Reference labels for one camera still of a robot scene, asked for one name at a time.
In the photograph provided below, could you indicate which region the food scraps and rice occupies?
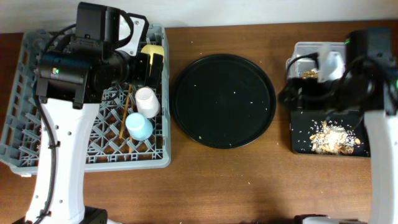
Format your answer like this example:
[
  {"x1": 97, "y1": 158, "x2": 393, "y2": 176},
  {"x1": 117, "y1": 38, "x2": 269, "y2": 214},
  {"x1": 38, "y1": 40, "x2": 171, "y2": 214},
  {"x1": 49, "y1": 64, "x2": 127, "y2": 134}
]
[{"x1": 309, "y1": 121, "x2": 364, "y2": 156}]

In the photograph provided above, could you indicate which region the blue cup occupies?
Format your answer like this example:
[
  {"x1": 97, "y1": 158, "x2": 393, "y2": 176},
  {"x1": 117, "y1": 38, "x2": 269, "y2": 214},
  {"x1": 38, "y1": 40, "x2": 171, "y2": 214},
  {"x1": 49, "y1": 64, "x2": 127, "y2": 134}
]
[{"x1": 129, "y1": 113, "x2": 153, "y2": 141}]

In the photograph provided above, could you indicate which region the grey dishwasher rack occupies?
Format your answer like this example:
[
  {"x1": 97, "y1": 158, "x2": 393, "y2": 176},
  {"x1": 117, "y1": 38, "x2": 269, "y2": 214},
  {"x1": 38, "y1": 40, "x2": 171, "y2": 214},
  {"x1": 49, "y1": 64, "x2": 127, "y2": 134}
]
[{"x1": 1, "y1": 30, "x2": 171, "y2": 177}]

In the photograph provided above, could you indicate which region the brown Nescafe Gold sachet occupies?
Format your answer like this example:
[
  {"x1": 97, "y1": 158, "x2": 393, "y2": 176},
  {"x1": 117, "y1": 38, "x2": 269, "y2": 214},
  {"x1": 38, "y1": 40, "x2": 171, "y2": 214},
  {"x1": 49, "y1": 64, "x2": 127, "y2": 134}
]
[{"x1": 300, "y1": 69, "x2": 318, "y2": 79}]

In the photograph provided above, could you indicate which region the wooden chopstick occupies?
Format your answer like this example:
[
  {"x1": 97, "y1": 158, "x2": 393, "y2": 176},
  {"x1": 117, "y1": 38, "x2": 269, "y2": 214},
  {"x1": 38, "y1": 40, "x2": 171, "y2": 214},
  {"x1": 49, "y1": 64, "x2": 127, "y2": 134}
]
[
  {"x1": 126, "y1": 85, "x2": 134, "y2": 143},
  {"x1": 119, "y1": 85, "x2": 132, "y2": 139}
]

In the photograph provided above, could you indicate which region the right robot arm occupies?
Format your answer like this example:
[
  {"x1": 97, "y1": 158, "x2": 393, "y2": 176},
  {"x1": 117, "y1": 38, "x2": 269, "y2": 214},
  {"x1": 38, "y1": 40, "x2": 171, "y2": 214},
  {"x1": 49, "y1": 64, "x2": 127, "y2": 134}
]
[{"x1": 278, "y1": 28, "x2": 397, "y2": 223}]

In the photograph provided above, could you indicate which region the round black tray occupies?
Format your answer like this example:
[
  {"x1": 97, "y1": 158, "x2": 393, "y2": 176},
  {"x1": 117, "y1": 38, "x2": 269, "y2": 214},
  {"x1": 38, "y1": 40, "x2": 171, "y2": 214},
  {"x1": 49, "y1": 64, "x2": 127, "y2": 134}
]
[{"x1": 170, "y1": 54, "x2": 277, "y2": 149}]

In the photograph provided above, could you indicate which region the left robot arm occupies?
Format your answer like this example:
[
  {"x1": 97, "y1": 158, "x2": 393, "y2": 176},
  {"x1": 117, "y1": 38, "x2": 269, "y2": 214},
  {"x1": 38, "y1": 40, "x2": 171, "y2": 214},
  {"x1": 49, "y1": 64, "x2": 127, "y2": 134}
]
[{"x1": 20, "y1": 2, "x2": 164, "y2": 223}]

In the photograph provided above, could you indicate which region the black rectangular tray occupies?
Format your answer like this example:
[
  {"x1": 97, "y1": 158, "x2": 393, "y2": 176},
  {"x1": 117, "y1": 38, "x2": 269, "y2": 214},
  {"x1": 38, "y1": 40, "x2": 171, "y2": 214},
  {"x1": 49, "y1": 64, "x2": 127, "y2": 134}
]
[{"x1": 290, "y1": 110, "x2": 371, "y2": 157}]

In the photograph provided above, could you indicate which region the yellow bowl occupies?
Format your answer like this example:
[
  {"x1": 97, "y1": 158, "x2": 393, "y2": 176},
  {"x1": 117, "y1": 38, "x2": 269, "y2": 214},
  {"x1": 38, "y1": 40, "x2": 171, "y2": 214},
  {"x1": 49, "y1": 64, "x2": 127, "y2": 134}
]
[{"x1": 141, "y1": 45, "x2": 165, "y2": 72}]

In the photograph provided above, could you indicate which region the clear plastic waste bin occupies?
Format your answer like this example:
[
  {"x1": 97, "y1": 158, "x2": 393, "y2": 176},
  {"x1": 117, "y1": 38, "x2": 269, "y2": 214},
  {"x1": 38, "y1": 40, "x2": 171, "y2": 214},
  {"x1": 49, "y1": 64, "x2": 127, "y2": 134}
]
[{"x1": 286, "y1": 42, "x2": 346, "y2": 79}]

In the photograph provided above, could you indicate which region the pink cup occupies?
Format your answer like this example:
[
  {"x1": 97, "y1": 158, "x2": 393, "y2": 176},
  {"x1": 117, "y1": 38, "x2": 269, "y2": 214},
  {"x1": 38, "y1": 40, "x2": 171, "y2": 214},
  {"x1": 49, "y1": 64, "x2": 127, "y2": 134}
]
[{"x1": 135, "y1": 86, "x2": 160, "y2": 119}]

